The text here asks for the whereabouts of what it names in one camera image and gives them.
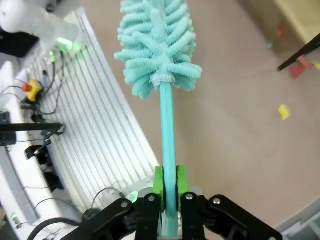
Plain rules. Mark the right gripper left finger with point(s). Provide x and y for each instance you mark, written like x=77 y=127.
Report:
x=150 y=215

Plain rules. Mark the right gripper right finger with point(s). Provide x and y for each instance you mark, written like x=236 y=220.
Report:
x=192 y=215

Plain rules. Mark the teal microfiber duster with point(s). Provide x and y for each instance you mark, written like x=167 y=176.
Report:
x=160 y=50

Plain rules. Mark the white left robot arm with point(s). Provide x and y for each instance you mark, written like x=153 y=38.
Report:
x=22 y=17

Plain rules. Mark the wooden shelf board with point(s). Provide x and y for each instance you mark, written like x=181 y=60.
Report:
x=300 y=17

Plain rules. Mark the white ribbed panel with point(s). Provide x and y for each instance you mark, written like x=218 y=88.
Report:
x=100 y=112

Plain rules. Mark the yellow paper scrap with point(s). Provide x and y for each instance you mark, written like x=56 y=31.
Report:
x=317 y=65
x=284 y=111

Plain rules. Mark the black clamp stand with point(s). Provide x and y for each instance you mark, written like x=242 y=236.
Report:
x=30 y=127

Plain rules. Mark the yellow emergency stop button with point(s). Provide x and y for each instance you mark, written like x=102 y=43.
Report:
x=31 y=91

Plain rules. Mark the red paper scrap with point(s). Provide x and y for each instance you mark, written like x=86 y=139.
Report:
x=281 y=31
x=298 y=68

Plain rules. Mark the green paper scrap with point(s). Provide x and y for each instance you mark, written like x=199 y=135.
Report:
x=269 y=45

